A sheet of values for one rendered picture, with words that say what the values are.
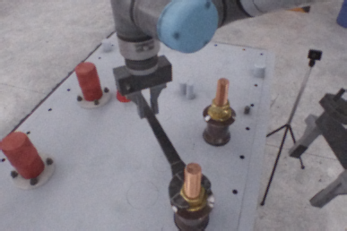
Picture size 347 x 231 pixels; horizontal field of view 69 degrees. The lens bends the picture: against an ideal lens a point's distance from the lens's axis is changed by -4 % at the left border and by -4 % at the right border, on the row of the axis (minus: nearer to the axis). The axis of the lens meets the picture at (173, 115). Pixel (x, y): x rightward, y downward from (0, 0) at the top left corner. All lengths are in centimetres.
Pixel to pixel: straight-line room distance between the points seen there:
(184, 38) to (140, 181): 43
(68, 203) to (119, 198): 13
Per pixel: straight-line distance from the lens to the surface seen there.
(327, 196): 58
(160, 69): 61
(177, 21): 40
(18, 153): 73
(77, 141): 85
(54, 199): 76
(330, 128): 58
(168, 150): 62
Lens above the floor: 197
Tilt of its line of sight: 44 degrees down
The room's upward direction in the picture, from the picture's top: 2 degrees counter-clockwise
